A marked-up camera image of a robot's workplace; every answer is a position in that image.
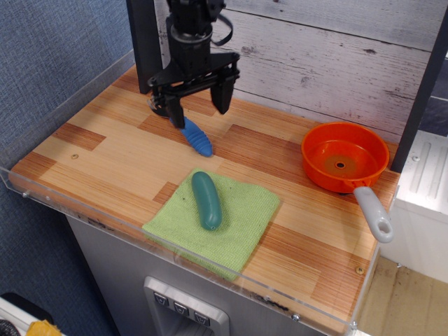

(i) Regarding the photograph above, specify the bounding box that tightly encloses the orange pan with grey handle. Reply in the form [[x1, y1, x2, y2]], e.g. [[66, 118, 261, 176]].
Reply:
[[301, 122, 394, 244]]

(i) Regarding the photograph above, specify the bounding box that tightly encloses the right dark grey post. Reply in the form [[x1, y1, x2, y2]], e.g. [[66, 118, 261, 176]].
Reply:
[[390, 33, 448, 173]]

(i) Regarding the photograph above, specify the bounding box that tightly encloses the clear acrylic guard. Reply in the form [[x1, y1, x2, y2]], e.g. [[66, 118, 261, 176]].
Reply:
[[0, 48, 401, 336]]

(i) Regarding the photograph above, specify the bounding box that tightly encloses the green cloth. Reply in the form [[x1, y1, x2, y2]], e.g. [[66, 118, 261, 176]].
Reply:
[[142, 169, 280, 281]]

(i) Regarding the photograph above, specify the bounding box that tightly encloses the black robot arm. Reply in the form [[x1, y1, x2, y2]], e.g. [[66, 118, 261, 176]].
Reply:
[[148, 1, 239, 129]]

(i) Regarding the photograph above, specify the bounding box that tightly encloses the blue handled fork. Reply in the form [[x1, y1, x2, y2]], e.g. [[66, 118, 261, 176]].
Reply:
[[146, 97, 214, 158]]

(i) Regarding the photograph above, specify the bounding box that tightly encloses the silver toy fridge cabinet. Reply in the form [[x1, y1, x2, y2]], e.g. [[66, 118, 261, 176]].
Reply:
[[64, 213, 337, 336]]

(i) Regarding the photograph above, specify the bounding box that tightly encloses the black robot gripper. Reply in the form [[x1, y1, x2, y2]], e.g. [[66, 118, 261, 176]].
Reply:
[[148, 26, 240, 129]]

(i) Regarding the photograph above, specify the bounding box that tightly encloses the white ribbed appliance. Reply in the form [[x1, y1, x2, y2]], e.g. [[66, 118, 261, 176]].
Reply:
[[380, 131, 447, 282]]

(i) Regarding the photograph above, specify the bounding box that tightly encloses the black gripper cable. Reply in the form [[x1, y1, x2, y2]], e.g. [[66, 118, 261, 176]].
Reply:
[[209, 13, 234, 46]]

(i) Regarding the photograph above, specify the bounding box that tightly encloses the dark grey post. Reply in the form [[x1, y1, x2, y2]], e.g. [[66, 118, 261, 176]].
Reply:
[[126, 0, 162, 95], [390, 33, 448, 173]]

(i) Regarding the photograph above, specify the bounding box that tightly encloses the black and yellow cable bundle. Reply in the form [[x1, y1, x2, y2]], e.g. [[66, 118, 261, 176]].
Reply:
[[0, 293, 62, 336]]

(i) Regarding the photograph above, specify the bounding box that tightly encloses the green toy cucumber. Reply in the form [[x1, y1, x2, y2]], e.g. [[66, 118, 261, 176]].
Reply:
[[191, 171, 223, 230]]

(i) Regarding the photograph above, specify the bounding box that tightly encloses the left dark grey post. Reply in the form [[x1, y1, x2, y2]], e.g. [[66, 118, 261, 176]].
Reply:
[[126, 0, 162, 95]]

